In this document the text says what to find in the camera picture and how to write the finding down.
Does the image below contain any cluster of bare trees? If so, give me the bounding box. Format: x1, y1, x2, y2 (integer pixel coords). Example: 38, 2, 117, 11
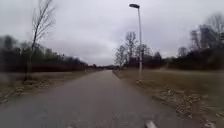
113, 31, 164, 70

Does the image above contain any grey street lamp pole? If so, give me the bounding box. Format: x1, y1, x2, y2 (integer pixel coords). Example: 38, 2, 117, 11
128, 3, 144, 84

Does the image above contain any grey asphalt path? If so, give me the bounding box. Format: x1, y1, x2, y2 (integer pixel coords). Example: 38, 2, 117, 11
0, 69, 204, 128

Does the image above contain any dark wood of trees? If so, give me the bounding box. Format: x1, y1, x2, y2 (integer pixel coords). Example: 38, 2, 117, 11
0, 34, 101, 73

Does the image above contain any robot's own part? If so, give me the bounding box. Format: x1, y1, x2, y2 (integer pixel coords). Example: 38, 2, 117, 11
144, 119, 158, 128

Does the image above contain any brown grass verge with leaves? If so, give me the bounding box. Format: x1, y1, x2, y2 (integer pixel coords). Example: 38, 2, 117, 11
112, 68, 224, 128

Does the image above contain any slim bare tree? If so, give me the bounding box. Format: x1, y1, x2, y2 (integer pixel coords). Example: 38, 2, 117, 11
23, 0, 56, 83

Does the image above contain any dark hedge with trees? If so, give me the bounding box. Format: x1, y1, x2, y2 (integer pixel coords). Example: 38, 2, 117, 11
164, 13, 224, 71

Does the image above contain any building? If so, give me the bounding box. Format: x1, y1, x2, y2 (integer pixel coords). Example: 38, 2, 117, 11
198, 25, 221, 50

